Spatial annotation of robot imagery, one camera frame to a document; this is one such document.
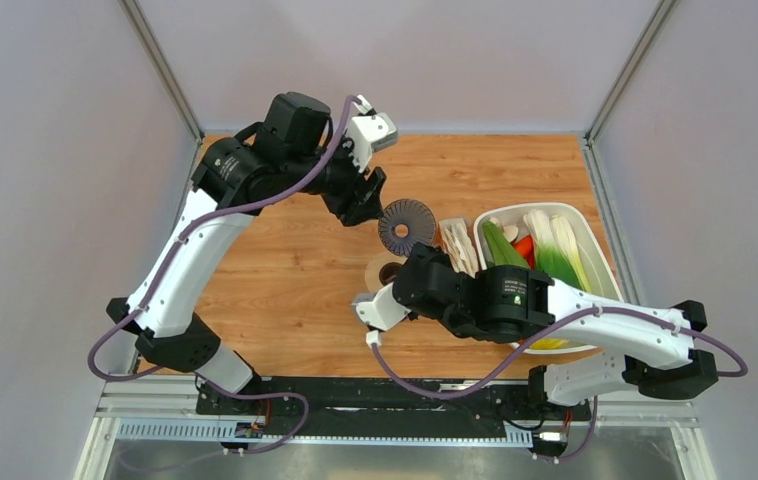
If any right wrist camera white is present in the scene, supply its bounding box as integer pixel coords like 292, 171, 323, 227
351, 283, 419, 332

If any aluminium frame post right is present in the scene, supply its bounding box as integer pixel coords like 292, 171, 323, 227
585, 0, 680, 145

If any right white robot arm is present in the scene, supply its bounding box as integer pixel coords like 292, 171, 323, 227
388, 243, 720, 418

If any stack of paper filters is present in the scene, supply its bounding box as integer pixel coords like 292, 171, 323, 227
438, 217, 479, 277

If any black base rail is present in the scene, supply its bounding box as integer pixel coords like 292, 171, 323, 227
195, 377, 591, 455

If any aluminium frame post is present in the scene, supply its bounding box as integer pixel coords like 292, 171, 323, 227
585, 0, 680, 145
118, 0, 205, 146

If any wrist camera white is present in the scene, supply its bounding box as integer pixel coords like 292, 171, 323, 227
351, 283, 419, 332
344, 95, 399, 174

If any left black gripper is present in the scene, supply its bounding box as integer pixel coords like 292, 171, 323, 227
285, 131, 387, 228

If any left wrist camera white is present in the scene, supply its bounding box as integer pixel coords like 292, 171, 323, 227
344, 95, 399, 174

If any aluminium frame post left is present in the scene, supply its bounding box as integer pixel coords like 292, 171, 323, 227
118, 0, 205, 146

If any green leaf vegetable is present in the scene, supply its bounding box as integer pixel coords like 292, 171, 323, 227
482, 222, 530, 269

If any wooden ring dripper holder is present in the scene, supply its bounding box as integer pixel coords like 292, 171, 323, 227
364, 252, 406, 293

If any green bok choy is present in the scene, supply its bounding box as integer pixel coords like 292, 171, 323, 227
523, 209, 590, 292

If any white plastic tray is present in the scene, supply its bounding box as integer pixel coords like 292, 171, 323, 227
472, 201, 624, 356

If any glass carafe red lid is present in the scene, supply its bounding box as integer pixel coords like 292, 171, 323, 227
378, 262, 402, 286

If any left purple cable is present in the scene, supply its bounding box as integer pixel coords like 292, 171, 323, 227
87, 94, 360, 458

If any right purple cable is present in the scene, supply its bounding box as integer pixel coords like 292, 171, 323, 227
365, 305, 749, 465

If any purple cable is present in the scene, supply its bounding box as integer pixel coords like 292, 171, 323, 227
87, 94, 360, 458
365, 305, 749, 465

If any dark blue coffee dripper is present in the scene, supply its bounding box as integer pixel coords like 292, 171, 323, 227
377, 198, 438, 257

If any red pepper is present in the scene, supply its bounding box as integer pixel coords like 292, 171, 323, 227
513, 235, 535, 269

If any yellow napa cabbage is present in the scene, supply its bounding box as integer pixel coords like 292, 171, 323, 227
531, 338, 569, 351

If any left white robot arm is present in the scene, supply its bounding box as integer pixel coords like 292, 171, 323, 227
106, 92, 399, 415

